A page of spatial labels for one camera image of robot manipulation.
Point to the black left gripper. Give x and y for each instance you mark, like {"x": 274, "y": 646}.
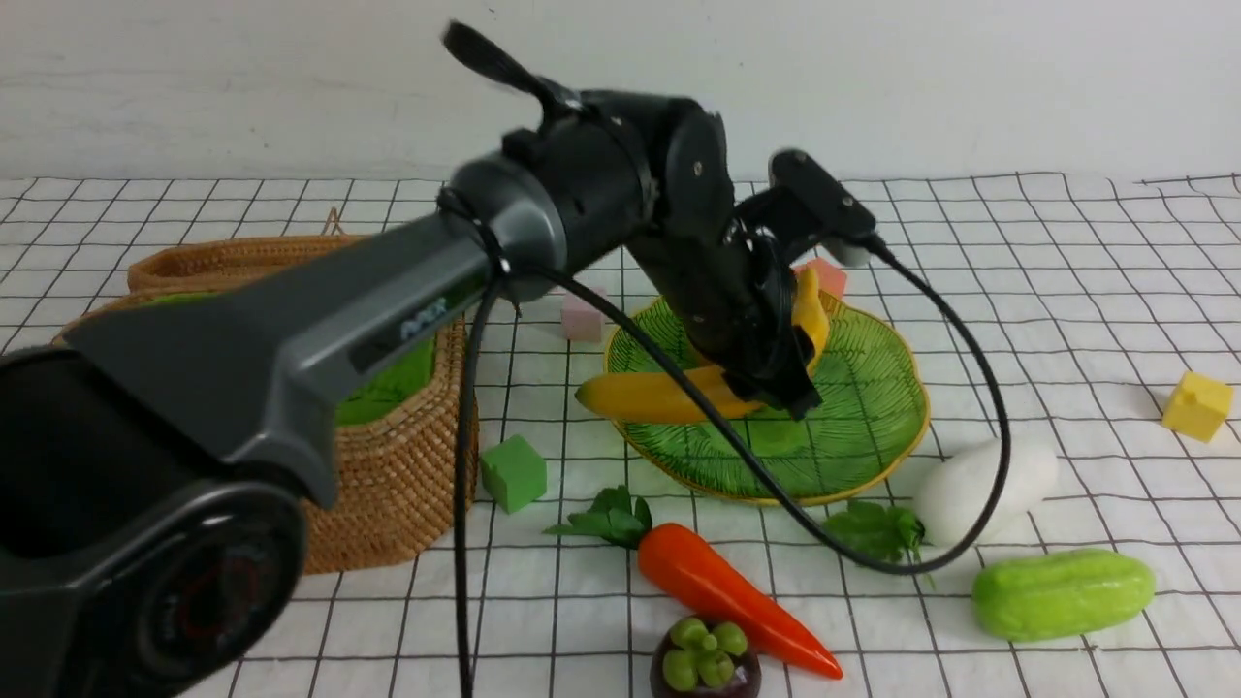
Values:
{"x": 734, "y": 296}

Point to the yellow toy banana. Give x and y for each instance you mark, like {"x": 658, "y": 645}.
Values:
{"x": 628, "y": 391}

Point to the orange toy carrot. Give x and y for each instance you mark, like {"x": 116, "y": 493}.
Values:
{"x": 678, "y": 561}

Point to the white toy radish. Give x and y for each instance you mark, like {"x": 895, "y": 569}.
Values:
{"x": 948, "y": 500}

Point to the purple toy mangosteen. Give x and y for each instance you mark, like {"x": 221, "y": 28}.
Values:
{"x": 704, "y": 658}

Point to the green toy cucumber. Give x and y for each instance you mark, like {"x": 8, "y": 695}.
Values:
{"x": 1060, "y": 595}

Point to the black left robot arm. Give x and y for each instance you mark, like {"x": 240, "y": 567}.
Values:
{"x": 155, "y": 464}

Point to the green glass leaf plate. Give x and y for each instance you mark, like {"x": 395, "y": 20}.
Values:
{"x": 873, "y": 413}

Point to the salmon orange foam cube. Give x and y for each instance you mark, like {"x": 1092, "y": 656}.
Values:
{"x": 831, "y": 279}

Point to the pink foam cube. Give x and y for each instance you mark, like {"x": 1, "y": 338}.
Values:
{"x": 581, "y": 322}

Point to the green foam cube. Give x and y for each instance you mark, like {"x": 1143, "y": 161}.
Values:
{"x": 514, "y": 474}

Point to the white checkered tablecloth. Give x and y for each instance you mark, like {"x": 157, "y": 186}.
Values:
{"x": 1091, "y": 298}

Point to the woven rattan basket green lining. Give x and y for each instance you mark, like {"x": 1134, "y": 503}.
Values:
{"x": 354, "y": 414}

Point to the yellow foam cube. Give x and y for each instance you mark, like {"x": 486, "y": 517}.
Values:
{"x": 1198, "y": 406}

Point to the woven rattan basket lid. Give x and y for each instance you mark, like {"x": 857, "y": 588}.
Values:
{"x": 223, "y": 262}

